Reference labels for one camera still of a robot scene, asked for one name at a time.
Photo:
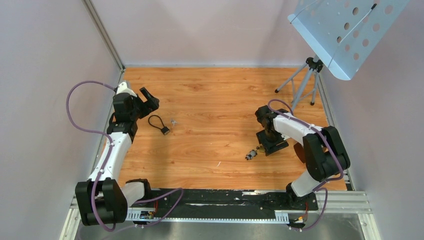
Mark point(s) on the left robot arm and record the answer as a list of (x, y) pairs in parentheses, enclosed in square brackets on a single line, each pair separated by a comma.
[(100, 199)]

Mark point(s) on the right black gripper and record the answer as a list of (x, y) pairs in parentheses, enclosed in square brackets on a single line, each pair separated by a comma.
[(270, 147)]

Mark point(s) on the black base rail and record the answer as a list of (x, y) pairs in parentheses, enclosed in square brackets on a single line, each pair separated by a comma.
[(245, 206)]

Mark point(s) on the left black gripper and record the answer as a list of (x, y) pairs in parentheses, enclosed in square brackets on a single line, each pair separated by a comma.
[(151, 104)]

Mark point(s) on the black cable lock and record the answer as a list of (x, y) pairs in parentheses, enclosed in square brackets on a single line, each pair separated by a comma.
[(157, 122)]

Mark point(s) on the brown wooden metronome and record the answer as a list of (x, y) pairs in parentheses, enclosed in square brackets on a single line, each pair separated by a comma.
[(300, 152)]

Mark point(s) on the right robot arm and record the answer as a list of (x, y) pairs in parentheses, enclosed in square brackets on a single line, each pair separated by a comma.
[(321, 148)]

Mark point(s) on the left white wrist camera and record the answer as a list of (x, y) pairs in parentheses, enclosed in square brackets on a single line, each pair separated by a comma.
[(124, 87)]

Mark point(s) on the small brass padlock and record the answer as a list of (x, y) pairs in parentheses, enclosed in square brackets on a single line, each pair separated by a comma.
[(261, 149)]

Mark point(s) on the small padlock keys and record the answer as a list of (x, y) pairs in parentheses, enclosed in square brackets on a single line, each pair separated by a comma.
[(251, 154)]

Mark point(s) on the light blue music stand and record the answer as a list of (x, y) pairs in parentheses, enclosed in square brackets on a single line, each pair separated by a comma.
[(343, 33)]

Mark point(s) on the grey stand tripod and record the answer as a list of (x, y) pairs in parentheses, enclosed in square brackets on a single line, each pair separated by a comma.
[(314, 65)]

